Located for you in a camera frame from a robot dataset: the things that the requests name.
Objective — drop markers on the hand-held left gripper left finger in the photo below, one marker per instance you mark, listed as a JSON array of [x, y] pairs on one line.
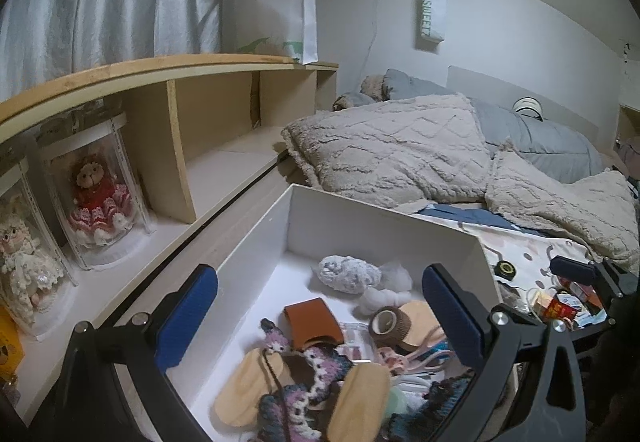
[[185, 317]]

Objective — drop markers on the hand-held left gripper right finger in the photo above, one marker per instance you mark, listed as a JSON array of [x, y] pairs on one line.
[[457, 317]]

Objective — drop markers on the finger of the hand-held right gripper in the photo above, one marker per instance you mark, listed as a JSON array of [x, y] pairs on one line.
[[572, 269]]

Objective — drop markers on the brown tape roll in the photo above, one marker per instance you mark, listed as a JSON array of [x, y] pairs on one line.
[[392, 329]]

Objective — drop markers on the blue crocheted piece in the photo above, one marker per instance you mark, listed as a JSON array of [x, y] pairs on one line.
[[435, 402]]

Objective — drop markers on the light woven wooden block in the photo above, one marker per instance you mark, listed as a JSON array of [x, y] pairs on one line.
[[357, 392]]

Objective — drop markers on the brown leather sleeve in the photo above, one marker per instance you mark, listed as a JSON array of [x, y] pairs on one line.
[[312, 324]]

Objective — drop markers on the white cardboard box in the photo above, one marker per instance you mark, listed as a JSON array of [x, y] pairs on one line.
[[350, 227]]

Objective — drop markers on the small round wooden lid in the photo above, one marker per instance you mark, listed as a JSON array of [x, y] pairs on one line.
[[422, 322]]

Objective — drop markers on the red yellow printed packet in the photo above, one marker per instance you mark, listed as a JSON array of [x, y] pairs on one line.
[[556, 308]]

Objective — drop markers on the white pink printed blanket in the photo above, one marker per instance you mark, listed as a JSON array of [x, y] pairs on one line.
[[530, 252]]

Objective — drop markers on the pink scissors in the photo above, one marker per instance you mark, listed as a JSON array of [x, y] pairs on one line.
[[415, 357]]

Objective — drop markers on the crumpled white tissue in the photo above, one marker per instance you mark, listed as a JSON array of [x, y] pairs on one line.
[[385, 292]]

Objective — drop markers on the large round wooden lid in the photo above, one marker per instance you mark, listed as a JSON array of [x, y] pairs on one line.
[[245, 387]]

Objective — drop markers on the blue bed sheet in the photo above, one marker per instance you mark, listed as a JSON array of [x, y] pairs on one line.
[[465, 217]]

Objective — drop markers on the clear plastic case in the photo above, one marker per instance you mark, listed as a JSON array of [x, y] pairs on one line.
[[357, 339]]

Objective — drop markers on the clear doll display case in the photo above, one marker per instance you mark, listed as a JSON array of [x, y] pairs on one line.
[[62, 302], [127, 156]]

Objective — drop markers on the purple crocheted piece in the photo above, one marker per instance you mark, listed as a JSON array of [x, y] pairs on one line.
[[315, 367]]

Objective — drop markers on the doll in red dress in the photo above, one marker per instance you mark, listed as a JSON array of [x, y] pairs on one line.
[[97, 202]]

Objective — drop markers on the wooden nightstand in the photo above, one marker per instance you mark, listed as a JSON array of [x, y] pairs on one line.
[[629, 131]]

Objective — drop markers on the doll in cream dress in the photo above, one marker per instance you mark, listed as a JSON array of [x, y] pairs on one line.
[[25, 267]]

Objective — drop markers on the white round device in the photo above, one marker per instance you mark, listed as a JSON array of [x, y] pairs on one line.
[[527, 107]]

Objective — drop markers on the yellow box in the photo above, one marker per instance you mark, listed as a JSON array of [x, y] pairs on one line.
[[10, 347]]

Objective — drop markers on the wooden shelf unit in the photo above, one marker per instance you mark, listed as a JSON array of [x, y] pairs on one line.
[[210, 111]]

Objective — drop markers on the brown plush toy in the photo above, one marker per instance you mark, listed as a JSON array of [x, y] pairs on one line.
[[367, 91]]

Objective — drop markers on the hanging white paper bag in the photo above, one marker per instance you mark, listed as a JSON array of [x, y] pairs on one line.
[[431, 16]]

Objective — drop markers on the grey curtain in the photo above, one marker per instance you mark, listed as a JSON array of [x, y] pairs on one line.
[[100, 11]]

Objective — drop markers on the white paper bag green print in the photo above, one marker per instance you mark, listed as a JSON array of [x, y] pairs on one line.
[[285, 6]]

